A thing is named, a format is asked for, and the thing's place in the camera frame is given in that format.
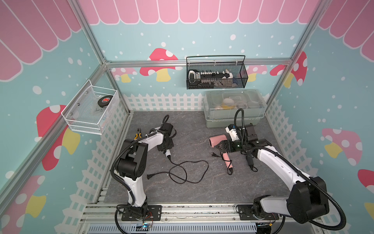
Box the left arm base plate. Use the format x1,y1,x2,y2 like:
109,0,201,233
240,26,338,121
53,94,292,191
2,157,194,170
120,204,162,221

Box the yellow handled pliers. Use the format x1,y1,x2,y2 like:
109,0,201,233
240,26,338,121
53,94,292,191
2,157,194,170
134,128,142,140

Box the black wire mesh basket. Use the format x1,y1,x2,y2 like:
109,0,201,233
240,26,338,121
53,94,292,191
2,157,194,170
186,55,248,89

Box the white wire mesh basket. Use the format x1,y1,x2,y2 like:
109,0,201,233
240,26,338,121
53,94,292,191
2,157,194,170
61,81,119,135

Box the green clear-lid storage box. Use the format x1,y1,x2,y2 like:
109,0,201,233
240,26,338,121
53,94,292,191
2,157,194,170
204,89,267,128

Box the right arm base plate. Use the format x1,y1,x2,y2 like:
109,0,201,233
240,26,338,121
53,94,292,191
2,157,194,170
235,204,279,221

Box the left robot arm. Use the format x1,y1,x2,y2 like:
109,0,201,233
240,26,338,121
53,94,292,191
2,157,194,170
111,115,175,219

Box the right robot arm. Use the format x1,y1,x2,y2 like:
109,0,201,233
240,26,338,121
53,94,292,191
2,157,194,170
216,108,347,231

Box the black magenta hair dryer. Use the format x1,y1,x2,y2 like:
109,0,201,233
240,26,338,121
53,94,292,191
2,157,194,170
245,156,258,173

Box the black red tape measure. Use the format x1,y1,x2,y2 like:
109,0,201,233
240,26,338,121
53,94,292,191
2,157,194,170
97,95,113,108

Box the white hair dryer black cord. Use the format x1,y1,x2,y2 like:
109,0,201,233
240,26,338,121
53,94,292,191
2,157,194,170
146,156,209,184

